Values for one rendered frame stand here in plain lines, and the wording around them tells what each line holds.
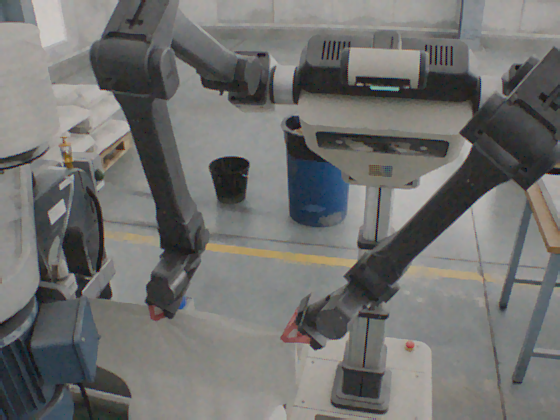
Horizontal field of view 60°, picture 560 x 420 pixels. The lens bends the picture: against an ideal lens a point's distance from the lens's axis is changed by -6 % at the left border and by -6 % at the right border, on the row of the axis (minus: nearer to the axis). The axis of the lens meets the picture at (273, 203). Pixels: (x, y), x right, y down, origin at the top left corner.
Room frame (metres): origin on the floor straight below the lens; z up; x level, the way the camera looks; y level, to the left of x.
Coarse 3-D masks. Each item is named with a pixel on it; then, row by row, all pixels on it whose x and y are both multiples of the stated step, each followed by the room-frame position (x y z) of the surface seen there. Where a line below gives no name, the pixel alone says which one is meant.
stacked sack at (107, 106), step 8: (112, 96) 4.32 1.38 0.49; (96, 104) 4.11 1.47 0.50; (104, 104) 4.10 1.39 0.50; (112, 104) 4.15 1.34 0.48; (96, 112) 3.93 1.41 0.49; (104, 112) 3.98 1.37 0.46; (112, 112) 4.10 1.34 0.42; (88, 120) 3.80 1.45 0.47; (96, 120) 3.84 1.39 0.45; (72, 128) 3.81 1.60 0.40; (80, 128) 3.79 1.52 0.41; (88, 128) 3.78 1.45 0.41
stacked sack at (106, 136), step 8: (112, 120) 4.31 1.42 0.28; (104, 128) 4.13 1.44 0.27; (112, 128) 4.13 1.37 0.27; (120, 128) 4.18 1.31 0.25; (128, 128) 4.28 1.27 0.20; (96, 136) 3.95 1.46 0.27; (104, 136) 3.97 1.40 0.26; (112, 136) 4.03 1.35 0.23; (120, 136) 4.15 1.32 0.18; (96, 144) 3.82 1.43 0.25; (104, 144) 3.90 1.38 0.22; (96, 152) 3.79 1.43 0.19
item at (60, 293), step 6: (42, 282) 0.61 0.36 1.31; (48, 282) 0.61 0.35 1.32; (42, 288) 0.60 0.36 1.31; (48, 288) 0.60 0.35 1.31; (54, 288) 0.60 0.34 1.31; (60, 288) 0.60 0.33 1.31; (66, 288) 0.60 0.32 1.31; (36, 294) 0.60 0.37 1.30; (42, 294) 0.60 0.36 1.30; (48, 294) 0.60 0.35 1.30; (54, 294) 0.59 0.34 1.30; (60, 294) 0.59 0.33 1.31; (66, 294) 0.59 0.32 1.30; (42, 300) 0.59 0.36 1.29; (48, 300) 0.59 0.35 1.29; (54, 300) 0.59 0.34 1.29; (60, 300) 0.59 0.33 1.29; (66, 300) 0.59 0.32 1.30
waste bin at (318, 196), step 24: (288, 120) 3.14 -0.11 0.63; (288, 144) 2.94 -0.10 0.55; (288, 168) 2.98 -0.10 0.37; (312, 168) 2.83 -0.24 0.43; (336, 168) 2.85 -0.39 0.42; (288, 192) 3.02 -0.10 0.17; (312, 192) 2.84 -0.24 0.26; (336, 192) 2.86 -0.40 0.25; (312, 216) 2.85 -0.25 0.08; (336, 216) 2.87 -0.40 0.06
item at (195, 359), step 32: (96, 320) 0.86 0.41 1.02; (128, 320) 0.84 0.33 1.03; (160, 320) 0.82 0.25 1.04; (192, 320) 0.80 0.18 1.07; (224, 320) 0.80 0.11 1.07; (128, 352) 0.84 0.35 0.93; (160, 352) 0.83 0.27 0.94; (192, 352) 0.80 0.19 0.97; (224, 352) 0.77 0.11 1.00; (256, 352) 0.76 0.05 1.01; (288, 352) 0.75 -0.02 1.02; (128, 384) 0.82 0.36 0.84; (160, 384) 0.81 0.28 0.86; (192, 384) 0.80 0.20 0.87; (224, 384) 0.78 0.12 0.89; (256, 384) 0.76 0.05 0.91; (288, 384) 0.75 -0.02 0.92; (128, 416) 0.80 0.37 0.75; (160, 416) 0.76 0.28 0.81; (192, 416) 0.74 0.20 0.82; (224, 416) 0.73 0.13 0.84; (256, 416) 0.73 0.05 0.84
